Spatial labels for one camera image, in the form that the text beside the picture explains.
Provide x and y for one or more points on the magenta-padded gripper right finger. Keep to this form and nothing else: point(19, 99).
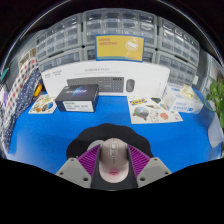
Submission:
point(153, 171)

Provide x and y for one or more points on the teal object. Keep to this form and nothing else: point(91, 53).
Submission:
point(4, 75)

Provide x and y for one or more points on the small orange object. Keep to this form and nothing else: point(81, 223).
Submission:
point(38, 91)

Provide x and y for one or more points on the green leafy plant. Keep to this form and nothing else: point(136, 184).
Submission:
point(216, 96)

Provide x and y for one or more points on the white plant pot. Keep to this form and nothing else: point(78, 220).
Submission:
point(217, 135)

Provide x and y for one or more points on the cartoon sticker sheet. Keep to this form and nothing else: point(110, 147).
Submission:
point(41, 105)
point(153, 111)

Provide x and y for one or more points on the cream disposable gloves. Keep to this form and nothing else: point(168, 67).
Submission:
point(187, 91)

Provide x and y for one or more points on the white dotted fabric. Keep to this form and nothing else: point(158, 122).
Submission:
point(20, 83)

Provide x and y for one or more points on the white and blue glove box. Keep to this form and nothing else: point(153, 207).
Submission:
point(181, 105)

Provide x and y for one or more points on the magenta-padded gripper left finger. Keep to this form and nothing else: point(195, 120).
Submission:
point(71, 171)

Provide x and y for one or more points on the pink computer mouse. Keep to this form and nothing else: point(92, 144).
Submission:
point(113, 160)

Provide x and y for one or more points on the small black box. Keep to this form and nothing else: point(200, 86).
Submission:
point(76, 98)

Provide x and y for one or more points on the black cartoon-eyed mouse pad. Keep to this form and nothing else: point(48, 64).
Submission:
point(110, 130)

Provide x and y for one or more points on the yellow and blue box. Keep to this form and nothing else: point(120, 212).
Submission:
point(118, 48)

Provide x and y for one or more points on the white keyboard retail box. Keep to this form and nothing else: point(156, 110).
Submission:
point(150, 76)

